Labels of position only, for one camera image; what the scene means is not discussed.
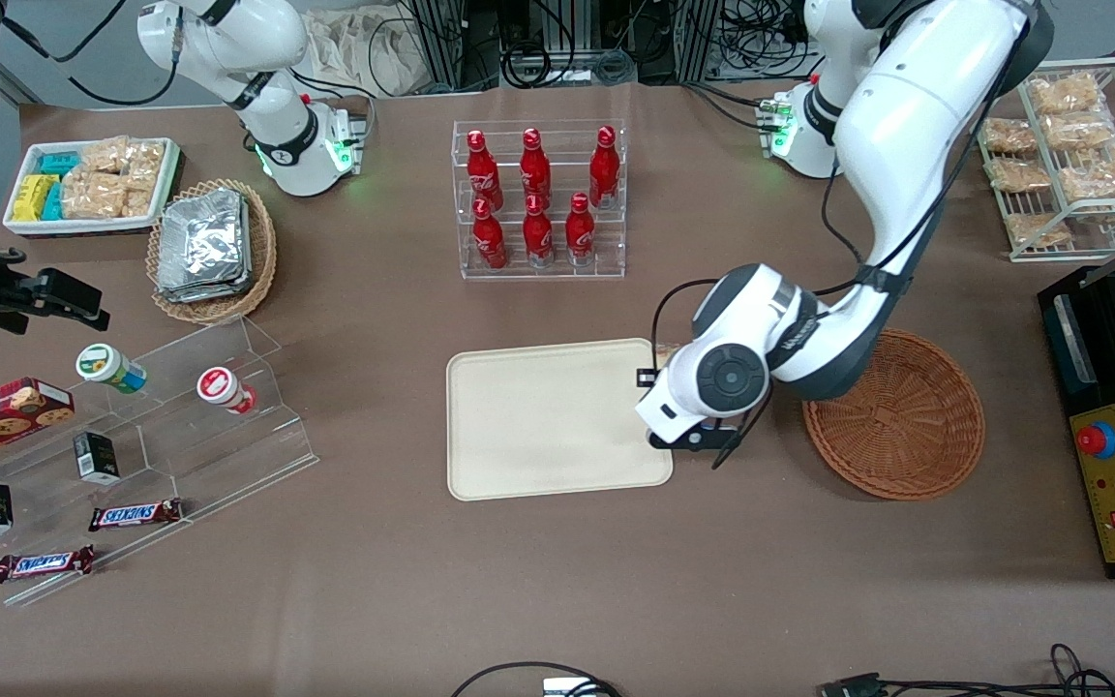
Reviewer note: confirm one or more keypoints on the green lid yoghurt cup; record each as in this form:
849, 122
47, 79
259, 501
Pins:
103, 365

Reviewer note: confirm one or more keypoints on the red emergency stop button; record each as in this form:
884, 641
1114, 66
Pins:
1097, 439

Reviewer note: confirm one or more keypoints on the round brown wicker basket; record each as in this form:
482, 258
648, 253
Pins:
906, 436

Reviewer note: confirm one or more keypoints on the red lid yoghurt cup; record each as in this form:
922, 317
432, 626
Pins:
219, 385

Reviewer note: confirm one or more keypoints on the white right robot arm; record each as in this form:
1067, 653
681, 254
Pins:
291, 155

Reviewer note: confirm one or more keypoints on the yellow snack packet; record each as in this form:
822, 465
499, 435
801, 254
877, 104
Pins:
33, 198

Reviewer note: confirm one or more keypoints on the beige crumpled cloth bag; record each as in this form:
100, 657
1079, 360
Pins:
364, 48

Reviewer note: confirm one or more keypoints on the silver foil pouch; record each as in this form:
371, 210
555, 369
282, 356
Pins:
201, 237
228, 294

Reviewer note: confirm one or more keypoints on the clear acrylic bottle rack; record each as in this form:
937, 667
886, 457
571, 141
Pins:
616, 261

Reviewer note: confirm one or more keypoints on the clear bag of pastries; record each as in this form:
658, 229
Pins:
1080, 131
1066, 94
1099, 174
1037, 230
1009, 136
1017, 174

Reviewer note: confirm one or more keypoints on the clear acrylic stepped shelf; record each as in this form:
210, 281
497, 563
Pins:
228, 455

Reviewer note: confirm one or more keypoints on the red cola bottle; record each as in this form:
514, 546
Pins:
604, 169
535, 169
484, 174
580, 232
490, 240
538, 235

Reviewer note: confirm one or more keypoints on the beige plastic serving tray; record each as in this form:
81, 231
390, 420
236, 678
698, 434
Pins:
538, 416

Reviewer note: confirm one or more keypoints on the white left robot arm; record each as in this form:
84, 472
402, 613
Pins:
906, 126

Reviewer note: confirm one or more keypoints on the red tartan cookie box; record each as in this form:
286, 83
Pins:
6, 416

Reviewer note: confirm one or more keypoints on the oval tan wicker basket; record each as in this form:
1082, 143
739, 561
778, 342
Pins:
265, 242

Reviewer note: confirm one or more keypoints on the clear bag of crackers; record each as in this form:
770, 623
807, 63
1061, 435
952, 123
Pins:
138, 203
105, 155
146, 163
93, 196

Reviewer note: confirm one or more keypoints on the brown snickers bar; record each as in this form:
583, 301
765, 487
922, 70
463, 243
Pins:
43, 563
132, 515

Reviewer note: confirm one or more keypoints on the small white device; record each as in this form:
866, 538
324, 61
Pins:
565, 688

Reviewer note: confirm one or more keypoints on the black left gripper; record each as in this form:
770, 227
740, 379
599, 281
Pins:
645, 378

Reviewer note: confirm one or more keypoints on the white rectangular snack tray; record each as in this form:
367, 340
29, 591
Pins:
83, 227

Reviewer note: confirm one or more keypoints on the aluminium frame post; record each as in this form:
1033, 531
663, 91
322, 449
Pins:
441, 39
698, 39

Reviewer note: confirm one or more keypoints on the teal snack packet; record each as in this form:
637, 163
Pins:
52, 203
59, 163

